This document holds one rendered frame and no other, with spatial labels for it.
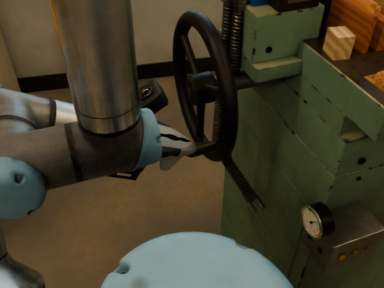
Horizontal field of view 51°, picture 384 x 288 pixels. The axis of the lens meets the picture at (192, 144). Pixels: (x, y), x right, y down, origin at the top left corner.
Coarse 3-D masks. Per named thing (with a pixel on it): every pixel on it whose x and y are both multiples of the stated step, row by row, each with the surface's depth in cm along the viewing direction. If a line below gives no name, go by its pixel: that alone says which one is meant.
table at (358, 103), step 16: (320, 32) 76; (304, 48) 73; (320, 48) 72; (368, 48) 72; (256, 64) 73; (272, 64) 73; (288, 64) 74; (304, 64) 74; (320, 64) 70; (336, 64) 67; (352, 64) 67; (368, 64) 67; (256, 80) 73; (320, 80) 71; (336, 80) 67; (352, 80) 64; (336, 96) 68; (352, 96) 64; (368, 96) 61; (352, 112) 65; (368, 112) 61; (368, 128) 62
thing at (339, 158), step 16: (272, 96) 89; (288, 96) 82; (288, 112) 84; (304, 112) 78; (304, 128) 80; (320, 128) 74; (320, 144) 76; (336, 144) 71; (352, 144) 69; (368, 144) 71; (320, 160) 77; (336, 160) 72; (352, 160) 72; (368, 160) 74; (336, 176) 74
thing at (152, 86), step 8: (152, 80) 61; (144, 88) 61; (152, 88) 59; (160, 88) 60; (144, 96) 60; (152, 96) 59; (160, 96) 59; (144, 104) 59; (152, 104) 59; (160, 104) 59
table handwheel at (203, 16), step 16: (192, 16) 70; (176, 32) 81; (208, 32) 66; (176, 48) 84; (208, 48) 66; (224, 48) 65; (176, 64) 87; (192, 64) 79; (224, 64) 64; (176, 80) 89; (192, 80) 75; (208, 80) 76; (224, 80) 64; (240, 80) 78; (272, 80) 81; (192, 96) 77; (208, 96) 76; (224, 96) 65; (192, 112) 89; (224, 112) 66; (192, 128) 88; (224, 128) 68; (224, 144) 70
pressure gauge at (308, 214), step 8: (304, 208) 74; (312, 208) 71; (320, 208) 71; (328, 208) 72; (304, 216) 75; (312, 216) 72; (320, 216) 70; (328, 216) 70; (304, 224) 75; (312, 224) 73; (320, 224) 70; (328, 224) 70; (312, 232) 73; (320, 232) 70; (328, 232) 71
